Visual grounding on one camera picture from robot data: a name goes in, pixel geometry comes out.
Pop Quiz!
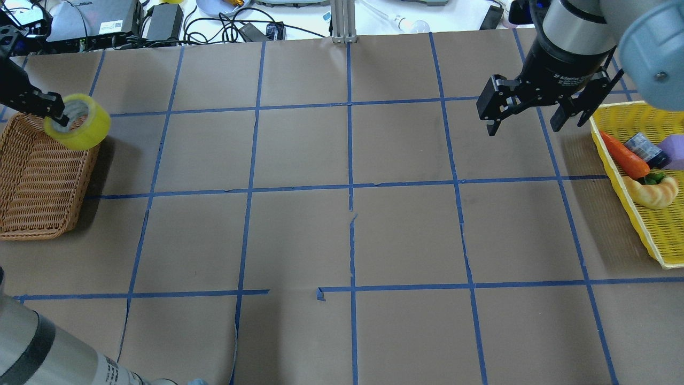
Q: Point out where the brass cylinder tool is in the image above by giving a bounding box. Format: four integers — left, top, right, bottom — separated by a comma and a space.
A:
223, 0, 246, 8

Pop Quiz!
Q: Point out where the yellow plastic basket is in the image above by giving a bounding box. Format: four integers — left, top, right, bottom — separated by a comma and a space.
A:
589, 102, 683, 269

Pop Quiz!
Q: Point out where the toy croissant bread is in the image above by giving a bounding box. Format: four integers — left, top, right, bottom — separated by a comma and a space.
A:
622, 177, 679, 210

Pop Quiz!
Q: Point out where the black computer box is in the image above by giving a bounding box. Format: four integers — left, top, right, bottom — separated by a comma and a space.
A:
46, 1, 144, 53

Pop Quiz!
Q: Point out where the blue plate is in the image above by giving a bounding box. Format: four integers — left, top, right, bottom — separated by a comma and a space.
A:
196, 0, 252, 18

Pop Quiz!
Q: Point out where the aluminium frame post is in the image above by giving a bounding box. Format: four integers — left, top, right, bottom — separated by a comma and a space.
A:
330, 0, 357, 44

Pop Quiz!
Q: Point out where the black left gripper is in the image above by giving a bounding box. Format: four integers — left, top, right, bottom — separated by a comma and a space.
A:
1, 32, 65, 120

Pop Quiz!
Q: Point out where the brown wicker basket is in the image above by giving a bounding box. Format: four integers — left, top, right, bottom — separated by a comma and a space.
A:
1, 113, 99, 241

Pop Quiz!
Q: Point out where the yellow tape roll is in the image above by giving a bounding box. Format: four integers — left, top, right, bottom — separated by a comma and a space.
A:
43, 94, 112, 151

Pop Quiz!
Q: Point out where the purple toy object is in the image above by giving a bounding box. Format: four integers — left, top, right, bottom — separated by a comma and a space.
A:
657, 134, 683, 171

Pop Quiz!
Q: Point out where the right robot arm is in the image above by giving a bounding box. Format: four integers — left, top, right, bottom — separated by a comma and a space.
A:
476, 1, 683, 136

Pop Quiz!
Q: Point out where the orange toy carrot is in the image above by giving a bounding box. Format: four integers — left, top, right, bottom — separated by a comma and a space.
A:
599, 130, 650, 180

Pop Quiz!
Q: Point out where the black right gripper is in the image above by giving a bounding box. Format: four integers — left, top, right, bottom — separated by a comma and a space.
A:
476, 67, 625, 137

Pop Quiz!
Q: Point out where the dark blue small box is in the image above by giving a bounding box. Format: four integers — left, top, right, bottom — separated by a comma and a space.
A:
624, 132, 671, 169

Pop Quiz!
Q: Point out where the black power adapter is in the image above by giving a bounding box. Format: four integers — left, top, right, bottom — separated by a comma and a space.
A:
145, 3, 183, 45

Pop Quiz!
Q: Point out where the green toy vegetable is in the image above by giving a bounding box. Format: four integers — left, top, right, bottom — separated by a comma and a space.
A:
639, 171, 667, 186

